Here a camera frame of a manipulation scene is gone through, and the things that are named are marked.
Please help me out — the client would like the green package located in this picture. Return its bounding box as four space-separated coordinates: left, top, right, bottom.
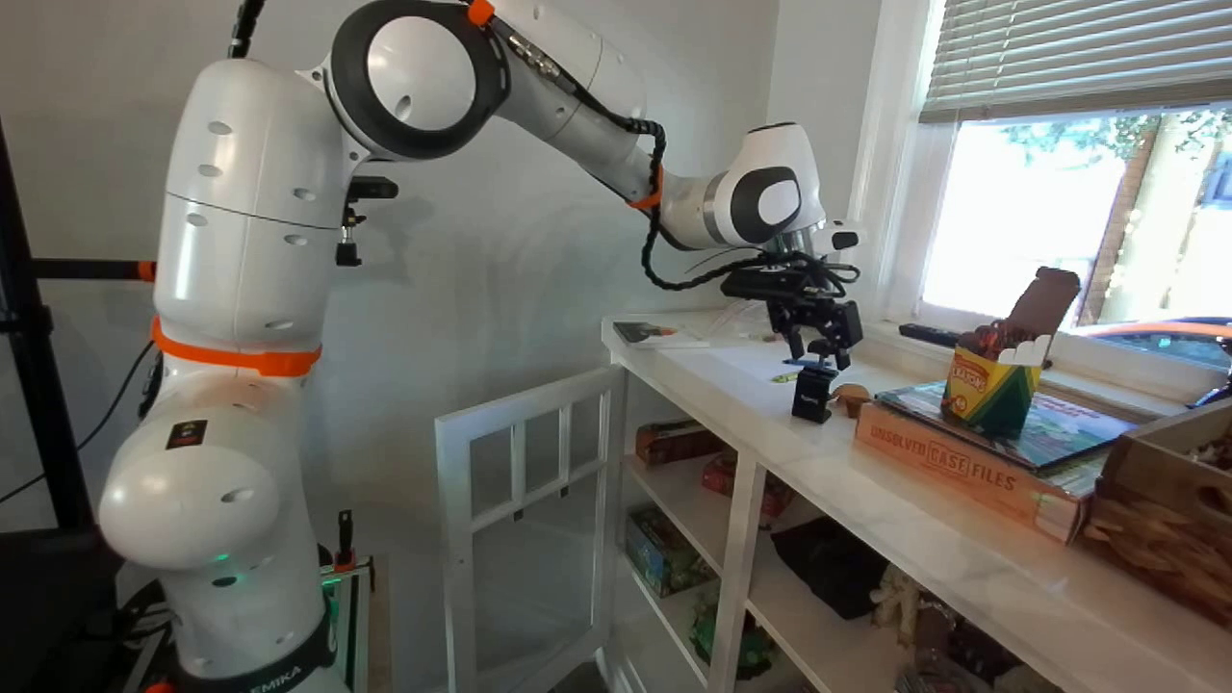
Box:
688 592 782 684

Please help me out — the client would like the black metal tripod stand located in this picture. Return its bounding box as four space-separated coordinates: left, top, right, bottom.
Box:
0 122 163 538

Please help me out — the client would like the white open shelf cabinet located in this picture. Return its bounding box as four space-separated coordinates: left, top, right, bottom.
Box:
596 303 1232 693

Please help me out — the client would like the red flat package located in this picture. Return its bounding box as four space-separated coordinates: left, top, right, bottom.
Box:
698 445 799 529

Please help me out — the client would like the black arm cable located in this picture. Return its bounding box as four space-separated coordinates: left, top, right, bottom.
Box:
229 0 775 295

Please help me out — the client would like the black marker on sill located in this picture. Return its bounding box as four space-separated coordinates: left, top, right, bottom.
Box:
892 318 971 350

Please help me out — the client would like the Thomas and Friends book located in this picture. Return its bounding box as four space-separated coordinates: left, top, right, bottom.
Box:
876 376 1136 478

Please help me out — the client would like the orange black bar clamp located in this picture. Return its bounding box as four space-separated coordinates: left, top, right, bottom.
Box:
329 506 361 576

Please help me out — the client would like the black bag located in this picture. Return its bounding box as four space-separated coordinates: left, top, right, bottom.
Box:
772 512 892 625

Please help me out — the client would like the small wooden block toy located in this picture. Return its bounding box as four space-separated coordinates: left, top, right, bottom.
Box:
832 380 878 424

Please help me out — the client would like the brown cardboard box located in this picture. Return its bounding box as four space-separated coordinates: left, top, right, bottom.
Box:
632 415 731 469

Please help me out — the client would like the pile of toys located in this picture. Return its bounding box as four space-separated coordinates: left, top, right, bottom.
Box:
865 561 1032 693

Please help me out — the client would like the teal game box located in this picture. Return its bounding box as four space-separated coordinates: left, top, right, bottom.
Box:
624 499 716 596

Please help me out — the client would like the brown wooden crate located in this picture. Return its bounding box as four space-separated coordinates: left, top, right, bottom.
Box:
1073 397 1232 637

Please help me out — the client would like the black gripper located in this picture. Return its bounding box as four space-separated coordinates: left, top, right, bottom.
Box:
768 295 869 380

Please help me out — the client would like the window with garden view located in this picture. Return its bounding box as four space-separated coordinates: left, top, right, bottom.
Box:
922 107 1232 332

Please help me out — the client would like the wide white window blind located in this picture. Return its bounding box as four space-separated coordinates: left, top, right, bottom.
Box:
918 0 1232 128

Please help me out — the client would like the black clamp mount with knob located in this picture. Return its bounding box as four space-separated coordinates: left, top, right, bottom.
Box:
788 359 842 426

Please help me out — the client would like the black low box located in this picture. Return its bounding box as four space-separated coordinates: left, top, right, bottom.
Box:
0 521 133 693

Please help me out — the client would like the yellow green crayon box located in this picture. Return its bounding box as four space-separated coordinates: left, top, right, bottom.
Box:
941 261 1086 443

